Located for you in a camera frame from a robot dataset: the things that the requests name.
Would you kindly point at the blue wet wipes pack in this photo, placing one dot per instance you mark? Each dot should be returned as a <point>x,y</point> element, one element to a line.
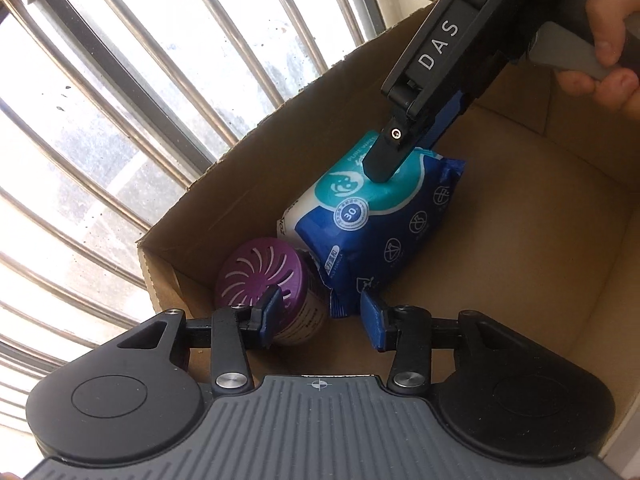
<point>390,230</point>

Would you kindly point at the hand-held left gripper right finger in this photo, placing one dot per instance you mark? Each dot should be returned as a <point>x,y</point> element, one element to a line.
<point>372,321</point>

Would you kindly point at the metal window railing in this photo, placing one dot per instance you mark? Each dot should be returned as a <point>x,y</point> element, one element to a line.
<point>125,85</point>

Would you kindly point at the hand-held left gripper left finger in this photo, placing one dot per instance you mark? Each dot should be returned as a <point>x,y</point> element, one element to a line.
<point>270,312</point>

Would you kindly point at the person's right hand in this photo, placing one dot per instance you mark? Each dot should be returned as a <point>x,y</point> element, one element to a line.
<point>622,20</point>

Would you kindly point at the brown cardboard box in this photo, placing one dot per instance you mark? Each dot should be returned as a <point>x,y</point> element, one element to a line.
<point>525,220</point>

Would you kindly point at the purple lid air freshener jar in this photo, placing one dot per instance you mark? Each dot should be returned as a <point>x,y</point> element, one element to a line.
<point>260,270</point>

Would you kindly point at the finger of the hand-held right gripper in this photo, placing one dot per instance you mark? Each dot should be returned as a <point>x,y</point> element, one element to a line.
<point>450,110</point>
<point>385,160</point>

